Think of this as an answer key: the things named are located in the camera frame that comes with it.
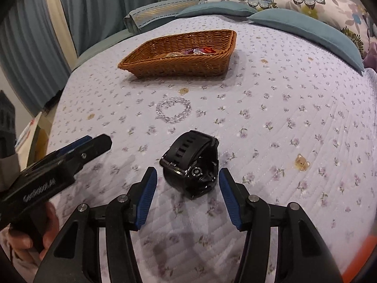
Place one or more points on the floral lavender bed quilt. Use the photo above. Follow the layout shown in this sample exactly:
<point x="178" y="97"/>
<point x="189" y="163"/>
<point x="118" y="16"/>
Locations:
<point x="293" y="121"/>

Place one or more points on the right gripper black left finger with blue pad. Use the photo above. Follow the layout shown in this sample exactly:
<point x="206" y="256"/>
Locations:
<point x="124" y="214"/>

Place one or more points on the folded blue striped blanket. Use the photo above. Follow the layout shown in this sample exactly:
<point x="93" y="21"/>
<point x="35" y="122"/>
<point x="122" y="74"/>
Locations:
<point x="151" y="16"/>

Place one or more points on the silver metal hair clip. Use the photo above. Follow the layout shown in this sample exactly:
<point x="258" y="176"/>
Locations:
<point x="198" y="51"/>

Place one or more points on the person's left hand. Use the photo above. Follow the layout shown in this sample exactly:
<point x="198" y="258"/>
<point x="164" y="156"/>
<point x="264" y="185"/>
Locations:
<point x="22" y="243"/>

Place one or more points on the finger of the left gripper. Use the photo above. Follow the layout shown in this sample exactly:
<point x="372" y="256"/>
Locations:
<point x="73" y="145"/>

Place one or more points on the brown wicker basket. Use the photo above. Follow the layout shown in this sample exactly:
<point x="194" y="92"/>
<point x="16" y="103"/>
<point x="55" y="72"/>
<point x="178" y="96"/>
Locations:
<point x="171" y="56"/>

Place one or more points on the blue-grey curtain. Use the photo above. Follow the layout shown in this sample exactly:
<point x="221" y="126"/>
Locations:
<point x="41" y="41"/>

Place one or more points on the teal pillow near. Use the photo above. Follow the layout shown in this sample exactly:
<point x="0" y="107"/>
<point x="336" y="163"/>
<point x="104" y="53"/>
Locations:
<point x="311" y="29"/>

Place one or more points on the black wrist watch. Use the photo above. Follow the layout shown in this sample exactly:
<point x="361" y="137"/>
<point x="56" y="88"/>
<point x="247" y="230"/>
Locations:
<point x="190" y="165"/>

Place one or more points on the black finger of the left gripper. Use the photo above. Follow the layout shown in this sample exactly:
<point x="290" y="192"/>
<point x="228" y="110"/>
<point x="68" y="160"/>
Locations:
<point x="92" y="149"/>

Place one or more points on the teal pillow far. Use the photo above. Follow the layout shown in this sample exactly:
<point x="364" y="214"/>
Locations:
<point x="218" y="8"/>

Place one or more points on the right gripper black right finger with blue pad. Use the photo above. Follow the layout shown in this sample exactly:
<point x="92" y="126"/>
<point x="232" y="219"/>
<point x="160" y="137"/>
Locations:
<point x="249" y="213"/>

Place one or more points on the teal pillow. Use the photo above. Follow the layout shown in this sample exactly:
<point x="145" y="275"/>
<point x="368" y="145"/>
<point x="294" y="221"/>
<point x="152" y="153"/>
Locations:
<point x="311" y="29"/>
<point x="218" y="8"/>

